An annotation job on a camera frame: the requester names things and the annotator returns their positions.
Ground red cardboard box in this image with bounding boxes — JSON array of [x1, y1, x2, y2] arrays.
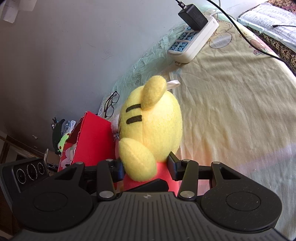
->
[[58, 111, 115, 171]]

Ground brown patterned cloth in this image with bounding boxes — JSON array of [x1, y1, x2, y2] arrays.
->
[[247, 0, 295, 74]]

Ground bright green frog plush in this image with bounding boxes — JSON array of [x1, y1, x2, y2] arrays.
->
[[57, 133, 70, 154]]

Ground white plush bunny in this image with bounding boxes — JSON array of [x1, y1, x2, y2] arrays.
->
[[60, 144, 77, 169]]

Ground white power strip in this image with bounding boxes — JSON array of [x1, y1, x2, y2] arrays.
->
[[168, 16, 219, 64]]

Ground white paper notebook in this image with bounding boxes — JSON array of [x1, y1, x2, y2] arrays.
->
[[237, 3, 295, 50]]

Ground yellow tiger plush toy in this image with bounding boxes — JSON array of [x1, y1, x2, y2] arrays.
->
[[118, 75, 183, 194]]

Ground black charging cable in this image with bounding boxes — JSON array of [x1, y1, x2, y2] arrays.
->
[[174, 0, 296, 77]]

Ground green cartoon bed sheet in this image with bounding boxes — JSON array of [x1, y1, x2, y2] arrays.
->
[[98, 7, 295, 240]]

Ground black eyeglasses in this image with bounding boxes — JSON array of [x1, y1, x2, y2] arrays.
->
[[104, 91, 120, 118]]

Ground black power adapter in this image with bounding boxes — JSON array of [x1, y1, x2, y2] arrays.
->
[[178, 4, 208, 31]]

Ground dark green garment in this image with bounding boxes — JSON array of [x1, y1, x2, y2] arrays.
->
[[51, 118, 65, 155]]

